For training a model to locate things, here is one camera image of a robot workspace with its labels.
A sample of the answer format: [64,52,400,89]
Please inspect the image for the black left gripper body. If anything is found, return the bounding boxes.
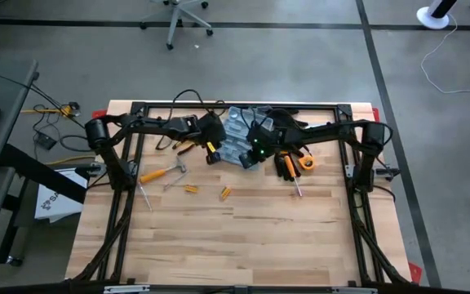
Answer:
[197,113,228,145]

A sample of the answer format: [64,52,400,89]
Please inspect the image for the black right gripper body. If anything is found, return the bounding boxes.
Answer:
[247,122,287,158]

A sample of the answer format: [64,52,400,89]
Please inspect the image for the grey plastic tool case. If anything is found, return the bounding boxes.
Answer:
[218,105,277,167]

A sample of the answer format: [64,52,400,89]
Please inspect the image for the orange-handled pliers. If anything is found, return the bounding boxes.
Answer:
[171,140,198,157]

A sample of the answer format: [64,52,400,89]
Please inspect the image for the orange black screwdriver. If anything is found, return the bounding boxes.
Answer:
[282,154,304,198]

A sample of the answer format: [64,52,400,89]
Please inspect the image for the orange tape measure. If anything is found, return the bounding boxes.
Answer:
[299,154,317,172]

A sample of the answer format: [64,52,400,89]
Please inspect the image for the slim silver screwdriver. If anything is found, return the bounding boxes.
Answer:
[162,171,189,192]

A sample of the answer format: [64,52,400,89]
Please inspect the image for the orange-handled steel hammer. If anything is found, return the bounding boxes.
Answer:
[138,155,189,185]

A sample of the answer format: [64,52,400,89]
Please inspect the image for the slim clear screwdriver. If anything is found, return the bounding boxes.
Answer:
[136,180,155,212]

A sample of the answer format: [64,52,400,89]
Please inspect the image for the yellow black extension plug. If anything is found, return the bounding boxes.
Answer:
[60,101,82,119]

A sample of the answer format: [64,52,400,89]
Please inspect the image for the black desk leg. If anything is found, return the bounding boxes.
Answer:
[0,142,87,204]

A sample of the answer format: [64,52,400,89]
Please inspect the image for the white round stand base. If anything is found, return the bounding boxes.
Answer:
[415,0,459,31]

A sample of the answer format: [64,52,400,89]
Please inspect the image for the black desk caster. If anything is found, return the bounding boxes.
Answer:
[6,254,25,269]

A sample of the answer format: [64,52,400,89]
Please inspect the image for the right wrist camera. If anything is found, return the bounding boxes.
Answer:
[238,151,261,170]

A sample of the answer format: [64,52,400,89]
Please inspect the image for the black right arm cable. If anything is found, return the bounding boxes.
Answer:
[238,106,269,128]

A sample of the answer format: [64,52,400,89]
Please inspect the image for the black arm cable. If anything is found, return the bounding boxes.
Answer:
[169,88,228,124]
[238,106,269,128]

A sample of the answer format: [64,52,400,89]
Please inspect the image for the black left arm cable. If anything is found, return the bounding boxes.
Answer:
[169,88,228,124]

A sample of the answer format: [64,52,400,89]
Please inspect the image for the black metal rig frame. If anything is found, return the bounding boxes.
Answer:
[71,100,411,287]

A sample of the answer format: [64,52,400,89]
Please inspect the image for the yellow floor cable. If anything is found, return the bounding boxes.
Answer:
[47,155,95,166]

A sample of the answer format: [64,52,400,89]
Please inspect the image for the white floor cable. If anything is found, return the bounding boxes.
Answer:
[419,14,470,96]

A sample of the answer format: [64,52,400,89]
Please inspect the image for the silver frame bracket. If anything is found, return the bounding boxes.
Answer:
[103,284,152,294]
[331,286,379,294]

